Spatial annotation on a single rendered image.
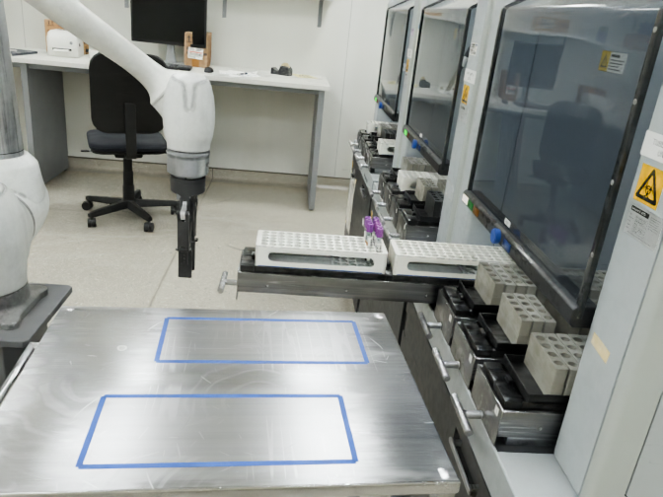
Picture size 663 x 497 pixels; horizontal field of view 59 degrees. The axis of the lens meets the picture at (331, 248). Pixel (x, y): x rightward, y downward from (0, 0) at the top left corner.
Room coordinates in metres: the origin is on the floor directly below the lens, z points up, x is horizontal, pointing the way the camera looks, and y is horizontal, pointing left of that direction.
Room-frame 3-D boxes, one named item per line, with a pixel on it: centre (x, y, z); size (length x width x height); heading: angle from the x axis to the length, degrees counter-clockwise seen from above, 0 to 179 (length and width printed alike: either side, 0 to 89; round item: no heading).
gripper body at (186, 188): (1.24, 0.33, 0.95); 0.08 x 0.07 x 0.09; 5
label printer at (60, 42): (4.27, 2.00, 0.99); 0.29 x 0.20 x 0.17; 13
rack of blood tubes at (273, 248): (1.27, 0.02, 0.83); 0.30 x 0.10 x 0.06; 96
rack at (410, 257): (1.30, -0.29, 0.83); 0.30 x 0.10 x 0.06; 95
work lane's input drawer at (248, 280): (1.28, -0.11, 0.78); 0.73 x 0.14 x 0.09; 95
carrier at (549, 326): (1.00, -0.40, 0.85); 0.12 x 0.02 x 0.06; 5
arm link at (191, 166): (1.24, 0.33, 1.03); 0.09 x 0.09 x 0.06
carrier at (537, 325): (1.00, -0.38, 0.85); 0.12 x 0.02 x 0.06; 5
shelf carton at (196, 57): (4.53, 1.13, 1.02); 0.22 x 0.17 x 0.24; 5
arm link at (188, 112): (1.25, 0.33, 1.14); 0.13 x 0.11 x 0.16; 15
